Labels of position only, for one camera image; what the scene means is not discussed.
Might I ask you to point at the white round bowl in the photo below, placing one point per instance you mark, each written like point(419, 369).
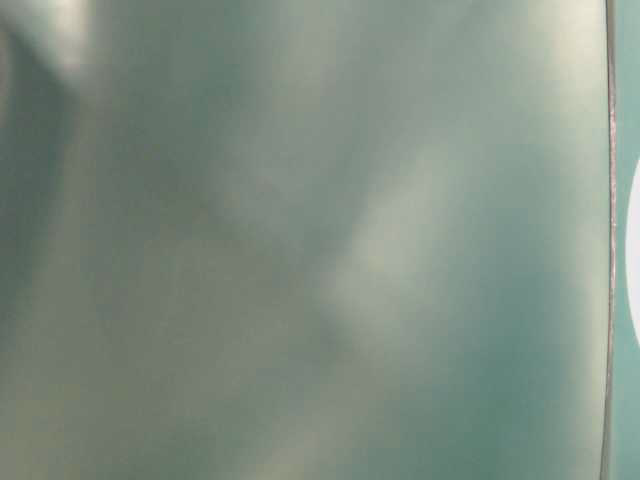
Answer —
point(632, 252)

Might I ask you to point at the blurred green panel close-up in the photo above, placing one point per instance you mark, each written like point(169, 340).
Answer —
point(304, 239)

